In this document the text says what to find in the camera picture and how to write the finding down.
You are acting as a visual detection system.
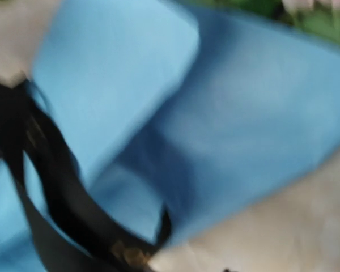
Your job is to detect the blue wrapping paper sheet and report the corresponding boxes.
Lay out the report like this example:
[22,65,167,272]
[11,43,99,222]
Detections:
[0,1,340,271]

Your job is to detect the black printed ribbon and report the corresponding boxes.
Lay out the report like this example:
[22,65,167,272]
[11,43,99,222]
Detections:
[0,82,172,271]

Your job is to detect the pale pink fake flower stem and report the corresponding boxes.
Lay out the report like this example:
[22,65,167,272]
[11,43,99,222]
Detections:
[233,1,340,46]

